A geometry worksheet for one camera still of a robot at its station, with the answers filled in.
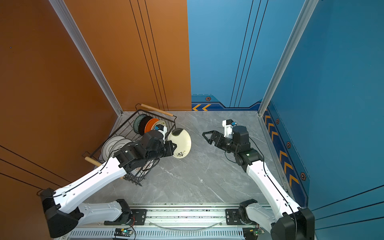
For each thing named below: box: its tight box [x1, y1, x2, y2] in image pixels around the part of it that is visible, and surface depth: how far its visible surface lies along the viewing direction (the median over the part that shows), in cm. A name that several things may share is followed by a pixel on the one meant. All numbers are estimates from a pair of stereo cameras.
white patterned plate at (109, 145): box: [101, 135, 126, 162], surface depth 87 cm
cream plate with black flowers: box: [167, 128, 192, 159], surface depth 77 cm
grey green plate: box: [133, 114, 147, 134], surface depth 101 cm
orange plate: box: [144, 118, 160, 133], surface depth 97 cm
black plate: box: [139, 115, 153, 135], surface depth 97 cm
